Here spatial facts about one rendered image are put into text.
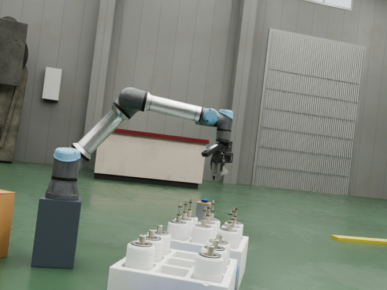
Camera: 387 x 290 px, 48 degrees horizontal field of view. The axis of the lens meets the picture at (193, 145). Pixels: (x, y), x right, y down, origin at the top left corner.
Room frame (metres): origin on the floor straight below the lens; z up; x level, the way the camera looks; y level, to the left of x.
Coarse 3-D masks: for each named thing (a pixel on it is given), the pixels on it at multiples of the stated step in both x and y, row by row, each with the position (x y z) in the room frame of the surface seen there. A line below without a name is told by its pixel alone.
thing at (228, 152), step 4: (216, 140) 2.22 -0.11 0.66; (220, 140) 2.20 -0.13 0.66; (224, 140) 2.19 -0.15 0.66; (228, 140) 2.20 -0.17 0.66; (224, 144) 2.24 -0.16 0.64; (228, 144) 2.23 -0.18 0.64; (224, 148) 2.21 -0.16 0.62; (228, 148) 2.23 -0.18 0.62; (216, 152) 2.22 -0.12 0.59; (220, 152) 2.19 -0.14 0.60; (224, 152) 2.19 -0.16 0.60; (228, 152) 2.21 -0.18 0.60; (212, 156) 2.24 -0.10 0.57; (216, 156) 2.21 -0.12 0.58; (220, 156) 2.19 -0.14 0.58; (224, 156) 2.20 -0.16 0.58; (228, 156) 2.23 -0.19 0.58; (232, 156) 2.23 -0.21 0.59; (216, 160) 2.21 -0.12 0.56; (220, 160) 2.19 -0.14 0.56; (228, 160) 2.23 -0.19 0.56; (232, 160) 2.23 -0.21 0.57
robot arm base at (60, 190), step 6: (54, 180) 1.96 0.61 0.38; (60, 180) 1.95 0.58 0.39; (66, 180) 1.96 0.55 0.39; (72, 180) 1.98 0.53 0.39; (48, 186) 1.98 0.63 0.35; (54, 186) 1.95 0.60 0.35; (60, 186) 1.95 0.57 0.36; (66, 186) 1.95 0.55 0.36; (72, 186) 1.98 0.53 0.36; (48, 192) 1.95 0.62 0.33; (54, 192) 1.94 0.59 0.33; (60, 192) 1.94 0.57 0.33; (66, 192) 1.95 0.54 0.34; (72, 192) 1.98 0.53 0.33; (78, 192) 2.02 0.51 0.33; (48, 198) 1.95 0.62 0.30; (54, 198) 1.94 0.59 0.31; (60, 198) 1.94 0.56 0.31; (66, 198) 1.94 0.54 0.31; (72, 198) 1.96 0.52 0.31; (78, 198) 2.01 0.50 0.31
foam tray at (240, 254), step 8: (176, 240) 1.95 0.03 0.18; (240, 240) 2.13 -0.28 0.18; (176, 248) 1.93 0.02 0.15; (184, 248) 1.92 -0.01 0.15; (192, 248) 1.92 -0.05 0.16; (200, 248) 1.91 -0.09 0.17; (240, 248) 1.94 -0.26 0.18; (232, 256) 1.88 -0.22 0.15; (240, 256) 1.87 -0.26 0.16; (240, 264) 1.87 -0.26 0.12; (240, 272) 1.91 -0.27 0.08; (240, 280) 1.98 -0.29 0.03
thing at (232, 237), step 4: (220, 228) 1.97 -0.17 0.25; (220, 232) 1.94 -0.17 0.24; (224, 232) 1.92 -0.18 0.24; (228, 232) 1.92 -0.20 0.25; (232, 232) 1.92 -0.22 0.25; (236, 232) 1.93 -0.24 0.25; (224, 236) 1.92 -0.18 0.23; (228, 236) 1.92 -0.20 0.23; (232, 236) 1.92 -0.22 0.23; (236, 236) 1.93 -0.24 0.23; (224, 240) 1.92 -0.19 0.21; (228, 240) 1.92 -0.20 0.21; (232, 240) 1.92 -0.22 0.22; (236, 240) 1.93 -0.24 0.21; (232, 244) 1.92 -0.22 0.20; (236, 244) 1.94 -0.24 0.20; (232, 248) 1.92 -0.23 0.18; (236, 248) 1.94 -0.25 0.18
